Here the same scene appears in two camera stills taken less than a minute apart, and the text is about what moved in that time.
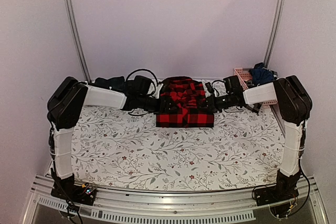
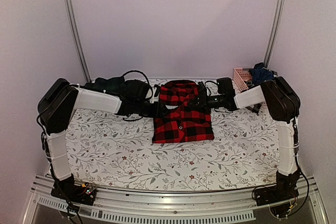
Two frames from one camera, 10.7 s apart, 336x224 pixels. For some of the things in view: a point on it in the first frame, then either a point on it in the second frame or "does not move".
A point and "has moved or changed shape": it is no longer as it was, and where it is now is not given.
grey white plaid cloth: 256,107 does not move
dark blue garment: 260,74 does not move
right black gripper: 212,107 -> 202,104
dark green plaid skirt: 116,83 does not move
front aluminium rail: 240,205 does not move
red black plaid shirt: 191,111 has moved or changed shape
